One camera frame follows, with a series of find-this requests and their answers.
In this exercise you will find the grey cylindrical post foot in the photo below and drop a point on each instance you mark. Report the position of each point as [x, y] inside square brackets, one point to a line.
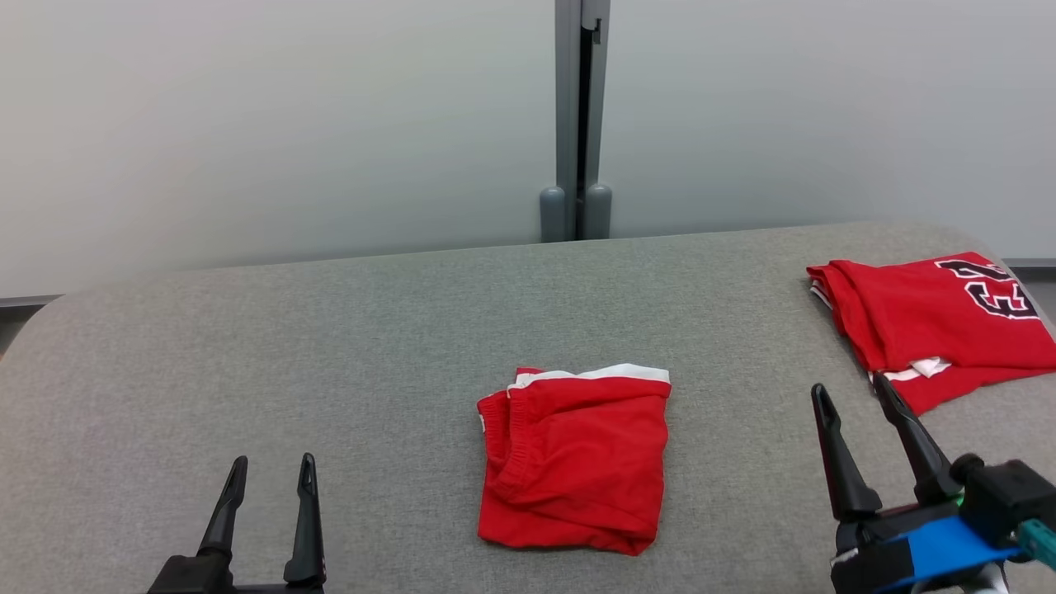
[553, 216]
[597, 213]

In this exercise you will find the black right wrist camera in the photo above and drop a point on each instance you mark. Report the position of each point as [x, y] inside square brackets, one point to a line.
[1006, 499]

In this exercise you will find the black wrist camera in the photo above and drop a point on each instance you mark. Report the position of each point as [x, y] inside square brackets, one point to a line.
[1006, 499]
[190, 576]

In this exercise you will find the grey partition post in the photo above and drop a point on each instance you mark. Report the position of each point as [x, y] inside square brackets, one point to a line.
[582, 91]

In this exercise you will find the red shorts white trim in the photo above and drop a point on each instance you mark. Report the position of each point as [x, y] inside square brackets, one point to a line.
[586, 462]

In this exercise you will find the red printed jersey shirt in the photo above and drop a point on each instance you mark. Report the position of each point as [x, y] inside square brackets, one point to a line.
[916, 322]

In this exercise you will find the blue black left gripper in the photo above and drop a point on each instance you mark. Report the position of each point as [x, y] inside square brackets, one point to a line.
[280, 590]

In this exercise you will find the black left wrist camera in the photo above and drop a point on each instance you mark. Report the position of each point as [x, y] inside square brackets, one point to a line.
[190, 576]

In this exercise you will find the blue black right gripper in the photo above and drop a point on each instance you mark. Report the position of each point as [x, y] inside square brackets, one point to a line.
[907, 553]

